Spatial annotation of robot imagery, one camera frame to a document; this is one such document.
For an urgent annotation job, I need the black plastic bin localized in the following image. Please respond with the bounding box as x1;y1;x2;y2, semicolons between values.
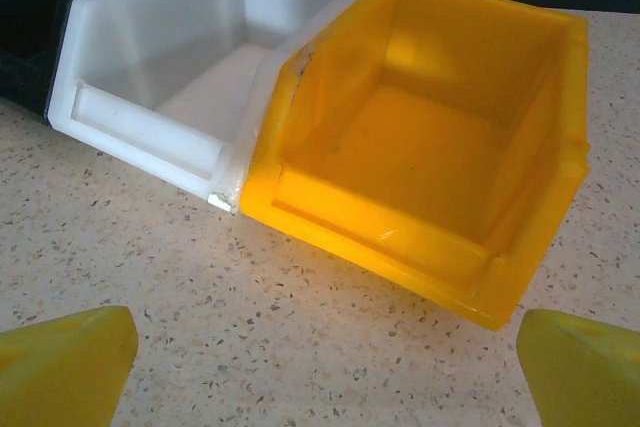
0;0;109;127

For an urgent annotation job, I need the yellow plastic bin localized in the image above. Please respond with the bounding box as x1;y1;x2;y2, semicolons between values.
238;0;593;333

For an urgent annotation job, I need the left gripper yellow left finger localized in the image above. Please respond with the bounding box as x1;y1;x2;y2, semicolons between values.
0;305;140;427

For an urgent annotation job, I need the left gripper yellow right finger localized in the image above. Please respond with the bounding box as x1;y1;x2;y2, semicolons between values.
516;308;640;427

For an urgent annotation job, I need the white plastic bin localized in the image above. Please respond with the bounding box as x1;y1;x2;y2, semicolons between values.
47;0;389;213

